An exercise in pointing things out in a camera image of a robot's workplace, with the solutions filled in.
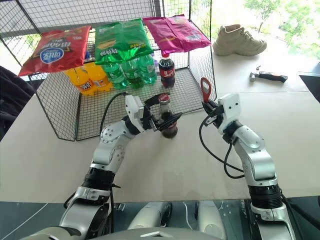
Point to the magenta chips bag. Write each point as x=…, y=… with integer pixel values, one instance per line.
x=175, y=33

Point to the plastic cola bottle red label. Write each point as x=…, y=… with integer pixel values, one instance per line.
x=167, y=71

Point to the green soda plastic bottle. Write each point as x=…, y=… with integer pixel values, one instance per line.
x=116, y=76
x=148, y=71
x=133, y=76

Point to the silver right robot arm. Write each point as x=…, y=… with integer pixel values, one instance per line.
x=257, y=160

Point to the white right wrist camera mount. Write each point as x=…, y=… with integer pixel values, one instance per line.
x=231, y=107

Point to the black chair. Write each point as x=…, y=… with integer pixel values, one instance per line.
x=12, y=100

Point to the red chips bag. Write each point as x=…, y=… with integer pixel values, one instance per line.
x=56, y=51

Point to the silver left robot leg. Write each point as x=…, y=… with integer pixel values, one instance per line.
x=150, y=215

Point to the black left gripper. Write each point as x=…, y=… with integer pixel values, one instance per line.
x=147, y=121

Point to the red metal bottle cap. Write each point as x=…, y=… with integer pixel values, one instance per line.
x=164, y=97

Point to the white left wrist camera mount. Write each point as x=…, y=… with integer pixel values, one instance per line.
x=133, y=106

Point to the small black hex key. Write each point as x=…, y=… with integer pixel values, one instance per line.
x=258, y=67

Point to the grey robot torso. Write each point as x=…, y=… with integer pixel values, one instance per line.
x=150, y=233

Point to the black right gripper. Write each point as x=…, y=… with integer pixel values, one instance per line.
x=215, y=116

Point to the silver right robot leg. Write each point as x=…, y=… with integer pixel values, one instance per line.
x=211, y=217

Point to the silver robot leg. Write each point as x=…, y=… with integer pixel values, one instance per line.
x=150, y=215
x=211, y=217

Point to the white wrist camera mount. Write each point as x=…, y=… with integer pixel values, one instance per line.
x=133, y=106
x=231, y=107

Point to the red bottle opener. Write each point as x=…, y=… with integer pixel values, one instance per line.
x=207, y=91

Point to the glass cola bottle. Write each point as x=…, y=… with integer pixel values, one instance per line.
x=168, y=112

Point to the black mat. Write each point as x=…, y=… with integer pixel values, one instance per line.
x=311, y=86

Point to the beige sneaker shoe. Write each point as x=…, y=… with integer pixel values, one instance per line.
x=237, y=42

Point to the orange soda plastic bottle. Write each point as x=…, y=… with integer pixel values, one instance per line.
x=83, y=83
x=101, y=78

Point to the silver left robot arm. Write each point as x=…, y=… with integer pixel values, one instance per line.
x=110, y=150

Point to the green chips bag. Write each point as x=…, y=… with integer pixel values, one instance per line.
x=120, y=42

